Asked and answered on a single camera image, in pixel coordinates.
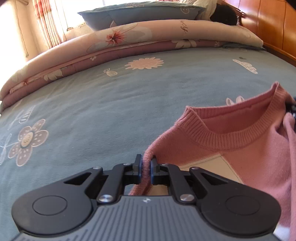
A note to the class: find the person lying on bed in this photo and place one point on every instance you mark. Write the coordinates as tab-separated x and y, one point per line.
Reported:
215	11

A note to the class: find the blue pillow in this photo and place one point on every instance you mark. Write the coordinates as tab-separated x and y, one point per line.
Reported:
122	14

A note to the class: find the pink and white knit sweater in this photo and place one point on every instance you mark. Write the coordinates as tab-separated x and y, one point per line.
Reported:
252	142

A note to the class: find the blue floral bed sheet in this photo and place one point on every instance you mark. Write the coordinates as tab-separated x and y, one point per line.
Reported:
108	114

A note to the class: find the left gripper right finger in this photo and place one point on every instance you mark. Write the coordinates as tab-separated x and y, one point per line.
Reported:
174	179

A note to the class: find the red striped curtain left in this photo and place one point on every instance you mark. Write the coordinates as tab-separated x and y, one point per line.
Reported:
48	23

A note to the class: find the pink floral folded quilt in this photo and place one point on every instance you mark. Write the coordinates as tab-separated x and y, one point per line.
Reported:
49	66

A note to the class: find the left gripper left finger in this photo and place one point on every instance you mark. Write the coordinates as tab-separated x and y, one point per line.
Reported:
115	180

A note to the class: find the orange wooden headboard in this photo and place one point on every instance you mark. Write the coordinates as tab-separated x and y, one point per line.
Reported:
273	22

